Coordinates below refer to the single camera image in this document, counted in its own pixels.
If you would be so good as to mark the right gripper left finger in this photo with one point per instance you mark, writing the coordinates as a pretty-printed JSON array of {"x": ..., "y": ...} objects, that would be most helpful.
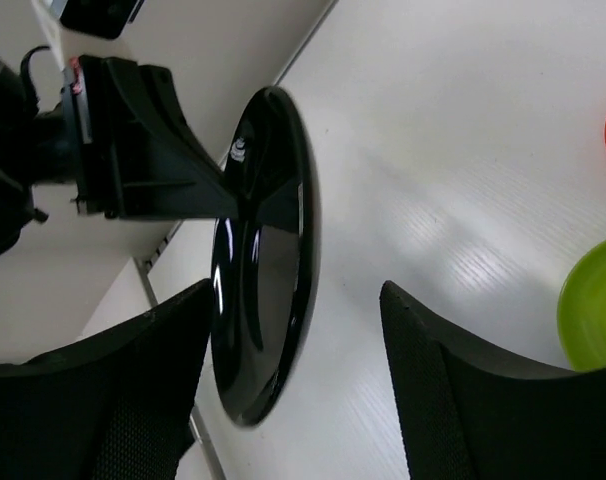
[{"x": 115, "y": 405}]

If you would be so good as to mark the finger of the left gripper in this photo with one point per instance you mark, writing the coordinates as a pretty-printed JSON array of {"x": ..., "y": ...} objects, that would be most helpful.
[{"x": 281, "y": 208}]

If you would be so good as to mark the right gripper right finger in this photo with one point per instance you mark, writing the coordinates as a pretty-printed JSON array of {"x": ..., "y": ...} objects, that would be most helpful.
[{"x": 469, "y": 409}]

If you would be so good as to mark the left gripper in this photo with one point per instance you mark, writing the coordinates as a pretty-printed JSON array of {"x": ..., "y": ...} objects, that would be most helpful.
[{"x": 134, "y": 155}]

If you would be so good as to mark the black plate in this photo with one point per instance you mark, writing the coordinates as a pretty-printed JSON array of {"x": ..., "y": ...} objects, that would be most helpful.
[{"x": 264, "y": 279}]

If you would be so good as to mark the green plate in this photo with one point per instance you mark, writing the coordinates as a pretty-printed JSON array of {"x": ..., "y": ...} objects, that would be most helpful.
[{"x": 581, "y": 312}]

